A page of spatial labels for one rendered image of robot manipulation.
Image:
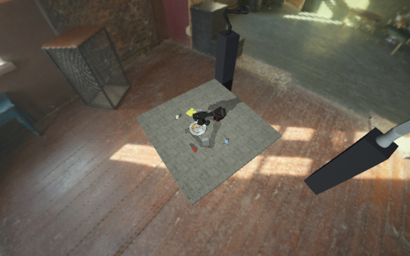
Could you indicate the yellow flat rectangular pad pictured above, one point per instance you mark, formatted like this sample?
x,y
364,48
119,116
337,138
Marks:
x,y
190,112

